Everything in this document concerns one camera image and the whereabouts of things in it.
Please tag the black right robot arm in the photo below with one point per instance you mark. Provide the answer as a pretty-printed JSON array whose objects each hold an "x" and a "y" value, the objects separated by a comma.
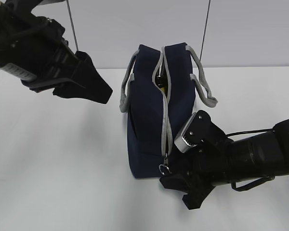
[{"x": 255, "y": 160}]

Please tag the navy blue lunch bag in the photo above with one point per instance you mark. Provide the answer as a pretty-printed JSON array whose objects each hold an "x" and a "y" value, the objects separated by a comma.
[{"x": 154, "y": 120}]

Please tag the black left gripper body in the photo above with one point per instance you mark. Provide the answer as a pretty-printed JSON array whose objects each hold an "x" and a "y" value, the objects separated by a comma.
[{"x": 37, "y": 54}]

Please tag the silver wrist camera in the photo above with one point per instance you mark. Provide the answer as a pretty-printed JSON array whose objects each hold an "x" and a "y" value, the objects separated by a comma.
[
  {"x": 198, "y": 129},
  {"x": 50, "y": 2}
]

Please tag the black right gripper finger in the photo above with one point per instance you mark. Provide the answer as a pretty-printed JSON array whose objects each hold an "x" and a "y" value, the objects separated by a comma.
[
  {"x": 180, "y": 181},
  {"x": 195, "y": 197}
]

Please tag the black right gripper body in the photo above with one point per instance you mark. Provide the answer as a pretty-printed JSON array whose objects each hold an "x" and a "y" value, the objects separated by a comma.
[{"x": 206, "y": 162}]

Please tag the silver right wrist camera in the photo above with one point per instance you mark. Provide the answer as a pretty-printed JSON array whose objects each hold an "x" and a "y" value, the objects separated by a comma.
[{"x": 198, "y": 129}]

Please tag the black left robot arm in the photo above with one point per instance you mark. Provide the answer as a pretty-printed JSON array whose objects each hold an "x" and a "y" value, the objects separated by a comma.
[{"x": 22, "y": 10}]

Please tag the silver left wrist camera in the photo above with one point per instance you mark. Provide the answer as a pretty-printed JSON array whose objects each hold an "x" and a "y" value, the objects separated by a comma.
[{"x": 50, "y": 2}]

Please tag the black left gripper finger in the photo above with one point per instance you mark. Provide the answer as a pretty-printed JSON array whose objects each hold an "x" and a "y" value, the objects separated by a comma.
[{"x": 83, "y": 81}]

